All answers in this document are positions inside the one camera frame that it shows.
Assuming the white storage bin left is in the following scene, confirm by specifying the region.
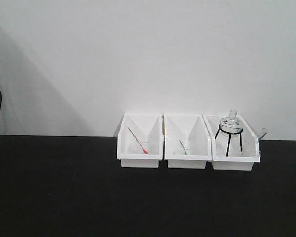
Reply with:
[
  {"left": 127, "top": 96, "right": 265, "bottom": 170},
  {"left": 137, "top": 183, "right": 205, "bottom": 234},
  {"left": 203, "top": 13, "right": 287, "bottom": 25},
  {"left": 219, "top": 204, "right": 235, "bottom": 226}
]
[{"left": 117, "top": 113, "right": 164, "bottom": 168}]

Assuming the white storage bin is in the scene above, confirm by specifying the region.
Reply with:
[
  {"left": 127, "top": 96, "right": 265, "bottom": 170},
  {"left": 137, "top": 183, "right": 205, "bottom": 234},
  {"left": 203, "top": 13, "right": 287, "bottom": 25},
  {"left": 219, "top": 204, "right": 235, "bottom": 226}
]
[
  {"left": 117, "top": 113, "right": 164, "bottom": 168},
  {"left": 163, "top": 114, "right": 212, "bottom": 169},
  {"left": 202, "top": 115, "right": 260, "bottom": 171}
]

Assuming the red tipped pipette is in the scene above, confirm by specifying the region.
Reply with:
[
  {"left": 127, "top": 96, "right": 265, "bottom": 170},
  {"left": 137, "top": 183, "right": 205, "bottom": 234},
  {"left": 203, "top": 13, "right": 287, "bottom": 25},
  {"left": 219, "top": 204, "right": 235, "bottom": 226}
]
[{"left": 127, "top": 127, "right": 149, "bottom": 154}]

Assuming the small glass beaker middle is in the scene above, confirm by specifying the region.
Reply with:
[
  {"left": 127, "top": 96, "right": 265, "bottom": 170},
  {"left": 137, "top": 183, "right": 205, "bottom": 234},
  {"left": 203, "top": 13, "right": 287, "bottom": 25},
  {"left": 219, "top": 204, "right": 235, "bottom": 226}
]
[{"left": 182, "top": 139, "right": 194, "bottom": 155}]

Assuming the white storage bin middle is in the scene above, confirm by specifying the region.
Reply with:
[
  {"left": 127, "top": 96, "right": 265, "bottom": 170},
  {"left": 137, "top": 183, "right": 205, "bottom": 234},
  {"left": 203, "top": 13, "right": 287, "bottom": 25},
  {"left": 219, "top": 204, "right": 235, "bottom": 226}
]
[{"left": 163, "top": 114, "right": 212, "bottom": 169}]

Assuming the green tipped pipette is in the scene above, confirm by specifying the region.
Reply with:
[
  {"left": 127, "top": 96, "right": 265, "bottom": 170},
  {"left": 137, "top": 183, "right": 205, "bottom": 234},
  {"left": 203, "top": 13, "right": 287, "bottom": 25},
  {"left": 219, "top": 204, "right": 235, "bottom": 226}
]
[{"left": 179, "top": 140, "right": 188, "bottom": 155}]

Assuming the clear glass flask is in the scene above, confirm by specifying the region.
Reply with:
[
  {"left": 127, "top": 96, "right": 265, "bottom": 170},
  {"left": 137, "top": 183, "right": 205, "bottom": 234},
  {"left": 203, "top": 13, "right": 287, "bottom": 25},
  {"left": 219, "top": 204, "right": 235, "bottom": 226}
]
[{"left": 219, "top": 110, "right": 243, "bottom": 135}]

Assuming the white storage bin right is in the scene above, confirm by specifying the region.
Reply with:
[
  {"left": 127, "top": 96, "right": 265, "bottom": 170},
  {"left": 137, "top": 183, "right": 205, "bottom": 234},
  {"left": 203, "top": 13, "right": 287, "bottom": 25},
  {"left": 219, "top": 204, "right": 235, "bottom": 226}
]
[{"left": 202, "top": 115, "right": 260, "bottom": 171}]

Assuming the black wire tripod stand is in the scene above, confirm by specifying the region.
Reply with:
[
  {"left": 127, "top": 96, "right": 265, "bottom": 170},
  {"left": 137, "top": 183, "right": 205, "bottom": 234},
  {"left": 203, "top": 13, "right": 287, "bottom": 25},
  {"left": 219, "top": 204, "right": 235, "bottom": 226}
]
[{"left": 215, "top": 125, "right": 243, "bottom": 156}]

